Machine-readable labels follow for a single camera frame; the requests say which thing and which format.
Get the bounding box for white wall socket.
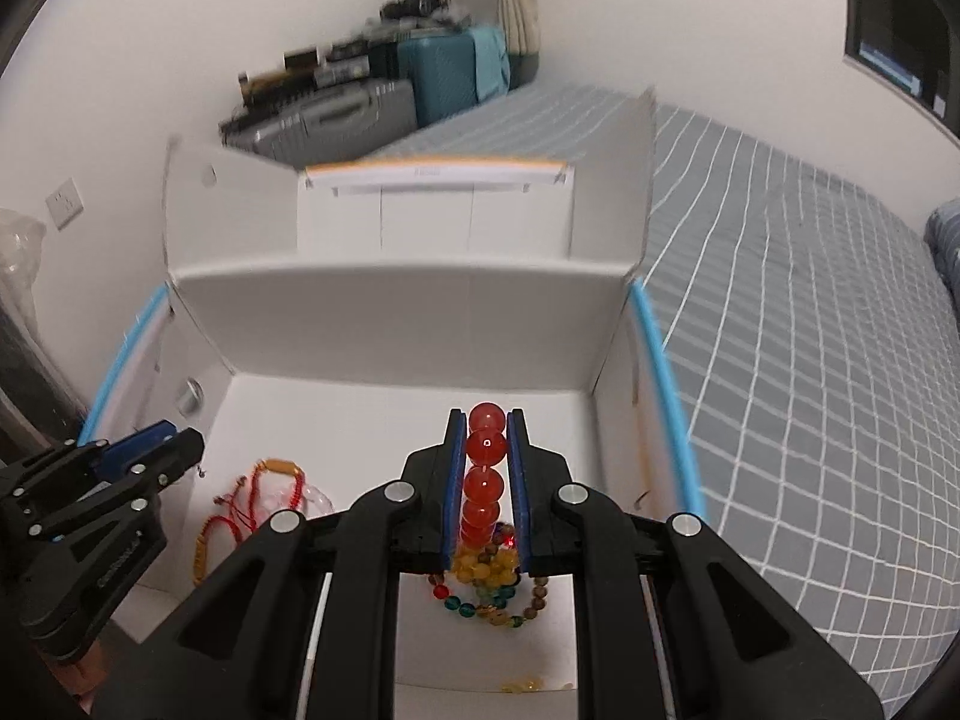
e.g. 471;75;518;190
46;179;85;231

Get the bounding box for yellow bead bracelet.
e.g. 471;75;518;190
449;541;524;590

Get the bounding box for white cardboard box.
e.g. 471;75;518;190
78;85;708;720

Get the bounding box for teal cloth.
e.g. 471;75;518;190
469;25;511;104

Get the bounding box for dark window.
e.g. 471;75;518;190
844;0;958;137

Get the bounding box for red cord gold bead bracelet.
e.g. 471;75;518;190
190;512;249;590

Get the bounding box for multicolour bead bracelet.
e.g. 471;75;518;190
426;567;554;629

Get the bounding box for teal suitcase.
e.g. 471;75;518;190
397;28;480;127

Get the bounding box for red cord gold bar bracelet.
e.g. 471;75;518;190
213;455;308;533

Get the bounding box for black items on suitcase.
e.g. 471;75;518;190
238;0;472;107

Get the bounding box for grey checked bed sheet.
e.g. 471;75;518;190
374;78;960;717

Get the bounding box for blue striped rolled duvet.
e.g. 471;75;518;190
924;199;960;299

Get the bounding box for grey suitcase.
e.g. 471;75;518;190
221;80;416;169

